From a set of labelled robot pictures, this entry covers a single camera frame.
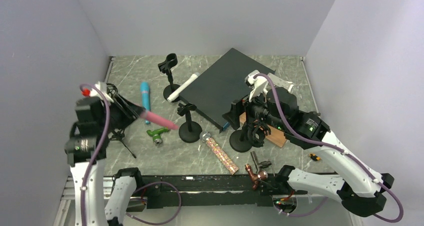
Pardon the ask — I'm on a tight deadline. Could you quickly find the silver pipe fitting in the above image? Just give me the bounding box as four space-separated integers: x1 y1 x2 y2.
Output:
250 151 275 176

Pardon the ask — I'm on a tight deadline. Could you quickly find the purple cable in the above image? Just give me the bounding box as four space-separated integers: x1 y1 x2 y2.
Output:
253 73 405 224
79 83 182 226

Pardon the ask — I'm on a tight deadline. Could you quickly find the white microphone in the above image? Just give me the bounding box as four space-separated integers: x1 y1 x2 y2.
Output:
166 72 200 102

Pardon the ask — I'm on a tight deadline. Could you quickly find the glitter copper microphone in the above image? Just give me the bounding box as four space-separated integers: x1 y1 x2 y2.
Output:
200 131 239 175

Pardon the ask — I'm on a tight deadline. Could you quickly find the copper pipe fitting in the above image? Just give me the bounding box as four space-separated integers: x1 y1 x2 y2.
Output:
244 164 268 191

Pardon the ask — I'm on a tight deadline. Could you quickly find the pink toy microphone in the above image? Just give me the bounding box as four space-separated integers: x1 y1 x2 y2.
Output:
140 110 179 130

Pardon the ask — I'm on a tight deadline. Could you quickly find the blue toy microphone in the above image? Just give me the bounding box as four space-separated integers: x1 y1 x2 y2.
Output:
140 82 151 111

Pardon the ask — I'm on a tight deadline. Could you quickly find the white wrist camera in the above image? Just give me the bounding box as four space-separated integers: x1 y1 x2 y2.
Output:
80 81 114 103
245 70 270 102

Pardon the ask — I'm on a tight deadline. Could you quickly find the dark blue-edged electronics box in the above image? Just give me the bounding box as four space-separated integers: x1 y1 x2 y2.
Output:
179 48 276 132

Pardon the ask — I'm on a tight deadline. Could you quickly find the short black clip stand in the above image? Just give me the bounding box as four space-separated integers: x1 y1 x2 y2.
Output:
177 103 203 143

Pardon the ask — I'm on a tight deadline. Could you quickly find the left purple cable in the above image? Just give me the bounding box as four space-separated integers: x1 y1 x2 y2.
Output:
79 83 182 226

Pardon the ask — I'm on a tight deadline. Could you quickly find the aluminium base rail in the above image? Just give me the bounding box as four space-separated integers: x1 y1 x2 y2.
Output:
52 173 365 226

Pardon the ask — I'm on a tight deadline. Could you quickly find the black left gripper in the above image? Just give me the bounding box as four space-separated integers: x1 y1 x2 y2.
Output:
98 93 146 135

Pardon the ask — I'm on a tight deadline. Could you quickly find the wooden board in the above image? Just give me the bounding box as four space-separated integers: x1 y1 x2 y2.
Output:
239 113 287 148

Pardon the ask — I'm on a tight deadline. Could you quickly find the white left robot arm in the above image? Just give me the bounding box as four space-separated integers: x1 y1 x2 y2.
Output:
64 95 144 226

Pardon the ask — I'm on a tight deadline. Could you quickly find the tall black microphone stand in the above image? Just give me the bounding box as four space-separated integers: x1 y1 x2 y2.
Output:
158 53 180 100

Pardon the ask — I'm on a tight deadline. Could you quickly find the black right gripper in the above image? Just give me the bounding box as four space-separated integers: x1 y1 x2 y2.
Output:
222 85 287 132

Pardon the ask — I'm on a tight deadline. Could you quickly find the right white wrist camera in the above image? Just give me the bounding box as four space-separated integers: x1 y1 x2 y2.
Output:
245 70 270 102

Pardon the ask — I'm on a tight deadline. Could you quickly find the yellow utility knife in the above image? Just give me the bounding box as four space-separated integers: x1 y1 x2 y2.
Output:
309 153 321 161

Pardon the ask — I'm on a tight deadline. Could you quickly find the black tripod shock mount stand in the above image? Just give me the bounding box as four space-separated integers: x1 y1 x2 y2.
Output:
107 83 137 158

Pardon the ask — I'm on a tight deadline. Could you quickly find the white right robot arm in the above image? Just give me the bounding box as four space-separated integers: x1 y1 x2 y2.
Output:
223 87 394 217

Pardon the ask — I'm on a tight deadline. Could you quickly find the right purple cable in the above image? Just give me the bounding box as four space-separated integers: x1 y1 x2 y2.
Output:
253 73 405 224

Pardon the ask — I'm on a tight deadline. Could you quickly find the green pipe fitting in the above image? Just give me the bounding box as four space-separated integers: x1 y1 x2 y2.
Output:
146 127 170 145

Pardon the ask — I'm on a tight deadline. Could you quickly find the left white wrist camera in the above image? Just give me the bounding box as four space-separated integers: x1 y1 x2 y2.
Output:
80 81 114 103

